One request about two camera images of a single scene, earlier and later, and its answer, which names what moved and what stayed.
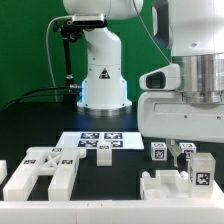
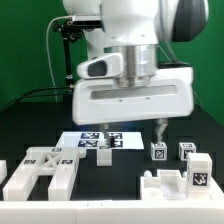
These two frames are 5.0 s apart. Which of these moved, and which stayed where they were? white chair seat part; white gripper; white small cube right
Moved: white gripper
Stayed: white chair seat part; white small cube right
